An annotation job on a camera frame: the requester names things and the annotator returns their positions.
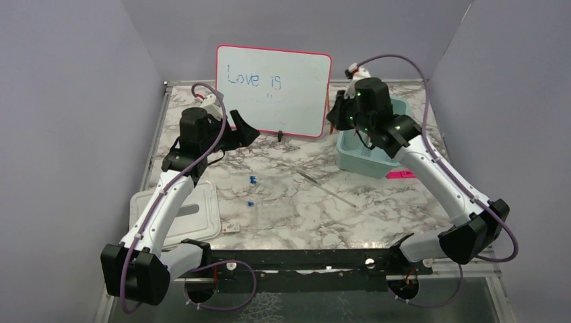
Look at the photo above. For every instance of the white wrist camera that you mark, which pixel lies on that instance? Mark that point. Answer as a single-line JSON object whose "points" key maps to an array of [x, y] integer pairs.
{"points": [[355, 73], [211, 104]]}

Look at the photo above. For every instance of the pink framed whiteboard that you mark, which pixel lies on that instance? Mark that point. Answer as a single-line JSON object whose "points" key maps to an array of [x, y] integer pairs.
{"points": [[275, 90]]}

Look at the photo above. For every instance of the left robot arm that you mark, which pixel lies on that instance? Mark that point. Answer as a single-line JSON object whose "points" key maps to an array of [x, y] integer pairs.
{"points": [[137, 268]]}

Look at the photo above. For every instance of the teal plastic bin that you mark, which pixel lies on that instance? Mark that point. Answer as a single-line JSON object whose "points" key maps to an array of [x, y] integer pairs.
{"points": [[353, 156]]}

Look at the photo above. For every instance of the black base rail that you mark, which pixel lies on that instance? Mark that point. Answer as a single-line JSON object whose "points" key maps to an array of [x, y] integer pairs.
{"points": [[292, 271]]}

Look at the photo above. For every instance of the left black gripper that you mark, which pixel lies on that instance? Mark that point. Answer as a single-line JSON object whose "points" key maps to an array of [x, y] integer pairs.
{"points": [[245, 134]]}

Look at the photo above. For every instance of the clear plastic test tube rack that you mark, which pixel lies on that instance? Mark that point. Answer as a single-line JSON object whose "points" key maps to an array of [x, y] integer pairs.
{"points": [[268, 216]]}

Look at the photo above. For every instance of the white plastic container lid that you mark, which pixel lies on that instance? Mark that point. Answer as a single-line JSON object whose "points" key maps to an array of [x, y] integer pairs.
{"points": [[198, 218]]}

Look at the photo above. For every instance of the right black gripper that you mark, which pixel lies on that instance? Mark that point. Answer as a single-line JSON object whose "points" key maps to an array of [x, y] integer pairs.
{"points": [[334, 116]]}

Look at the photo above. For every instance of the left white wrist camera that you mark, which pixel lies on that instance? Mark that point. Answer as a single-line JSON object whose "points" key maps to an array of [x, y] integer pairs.
{"points": [[211, 104]]}

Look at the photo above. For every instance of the pink highlighter marker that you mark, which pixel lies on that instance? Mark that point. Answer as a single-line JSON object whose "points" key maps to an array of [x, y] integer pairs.
{"points": [[401, 174]]}

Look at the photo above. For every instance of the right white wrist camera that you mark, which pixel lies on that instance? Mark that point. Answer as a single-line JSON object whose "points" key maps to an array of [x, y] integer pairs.
{"points": [[355, 73]]}

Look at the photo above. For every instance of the small white label card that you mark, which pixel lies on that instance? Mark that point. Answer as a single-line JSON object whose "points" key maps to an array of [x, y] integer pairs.
{"points": [[230, 228]]}

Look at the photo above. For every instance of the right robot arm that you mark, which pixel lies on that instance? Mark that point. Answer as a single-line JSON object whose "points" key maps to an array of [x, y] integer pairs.
{"points": [[476, 219]]}

